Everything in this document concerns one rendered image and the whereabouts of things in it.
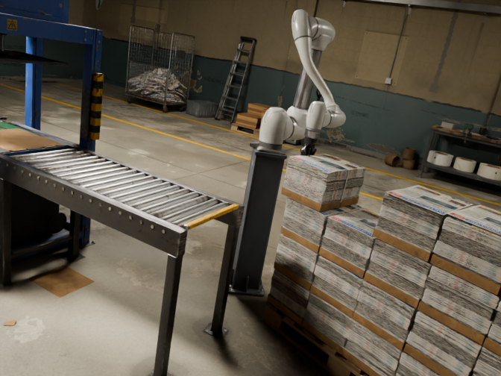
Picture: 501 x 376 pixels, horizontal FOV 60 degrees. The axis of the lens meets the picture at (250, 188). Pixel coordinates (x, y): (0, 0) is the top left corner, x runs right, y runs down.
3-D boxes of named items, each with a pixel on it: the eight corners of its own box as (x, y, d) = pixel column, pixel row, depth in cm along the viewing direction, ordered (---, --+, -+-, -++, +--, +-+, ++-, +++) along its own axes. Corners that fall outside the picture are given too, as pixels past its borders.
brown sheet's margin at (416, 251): (407, 224, 236) (409, 216, 235) (460, 246, 217) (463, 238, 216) (371, 236, 210) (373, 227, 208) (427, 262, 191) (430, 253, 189)
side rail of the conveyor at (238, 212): (241, 225, 236) (244, 204, 232) (236, 227, 231) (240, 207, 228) (73, 161, 293) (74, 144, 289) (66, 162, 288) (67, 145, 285)
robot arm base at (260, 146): (247, 144, 287) (249, 136, 285) (280, 148, 290) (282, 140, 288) (250, 150, 269) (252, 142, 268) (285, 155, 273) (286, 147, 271)
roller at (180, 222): (225, 212, 234) (231, 207, 232) (168, 236, 194) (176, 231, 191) (220, 204, 235) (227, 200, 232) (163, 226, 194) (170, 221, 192)
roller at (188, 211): (216, 195, 235) (210, 201, 237) (158, 216, 195) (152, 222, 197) (221, 203, 234) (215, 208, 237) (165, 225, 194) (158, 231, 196)
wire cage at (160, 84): (186, 112, 1012) (196, 36, 962) (163, 113, 941) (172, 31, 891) (147, 101, 1064) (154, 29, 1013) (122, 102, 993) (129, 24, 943)
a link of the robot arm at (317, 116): (314, 130, 247) (329, 130, 255) (320, 102, 242) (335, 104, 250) (300, 125, 254) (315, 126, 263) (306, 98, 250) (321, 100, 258)
